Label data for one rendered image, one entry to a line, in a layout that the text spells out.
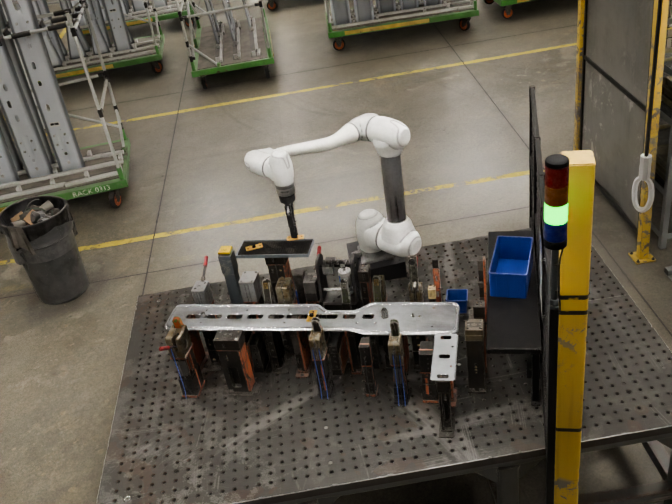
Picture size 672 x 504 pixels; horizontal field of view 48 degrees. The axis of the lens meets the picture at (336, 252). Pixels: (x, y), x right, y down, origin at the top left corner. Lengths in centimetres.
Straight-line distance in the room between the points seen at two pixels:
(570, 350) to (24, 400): 358
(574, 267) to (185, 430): 188
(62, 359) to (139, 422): 188
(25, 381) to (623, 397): 371
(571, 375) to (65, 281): 405
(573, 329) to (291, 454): 130
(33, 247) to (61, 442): 155
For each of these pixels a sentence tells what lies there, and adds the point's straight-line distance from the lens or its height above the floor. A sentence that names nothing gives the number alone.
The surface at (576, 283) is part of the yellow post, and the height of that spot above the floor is 156.
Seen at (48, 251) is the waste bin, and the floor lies 47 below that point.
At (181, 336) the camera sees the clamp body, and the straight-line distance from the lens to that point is 351.
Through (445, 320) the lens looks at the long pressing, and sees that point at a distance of 338.
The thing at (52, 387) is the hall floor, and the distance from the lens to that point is 530.
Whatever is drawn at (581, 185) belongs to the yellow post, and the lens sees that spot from 245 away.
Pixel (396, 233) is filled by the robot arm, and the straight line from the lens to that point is 391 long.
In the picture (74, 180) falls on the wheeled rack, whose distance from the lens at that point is 726.
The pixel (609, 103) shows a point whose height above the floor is 87.
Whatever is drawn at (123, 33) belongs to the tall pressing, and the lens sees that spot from 1070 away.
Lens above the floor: 311
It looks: 33 degrees down
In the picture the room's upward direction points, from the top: 9 degrees counter-clockwise
